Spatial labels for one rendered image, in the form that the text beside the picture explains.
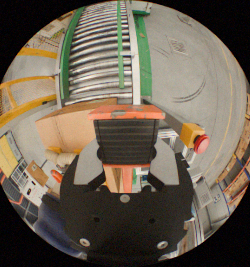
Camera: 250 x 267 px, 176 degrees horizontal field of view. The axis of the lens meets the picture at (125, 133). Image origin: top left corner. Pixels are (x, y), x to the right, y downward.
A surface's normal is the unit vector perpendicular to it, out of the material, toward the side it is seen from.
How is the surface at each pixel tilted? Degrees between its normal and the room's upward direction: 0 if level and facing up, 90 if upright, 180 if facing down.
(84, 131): 0
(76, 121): 0
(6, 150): 90
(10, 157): 91
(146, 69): 0
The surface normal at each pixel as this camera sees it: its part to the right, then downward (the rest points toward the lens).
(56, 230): 0.43, -0.65
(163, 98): -0.03, 0.47
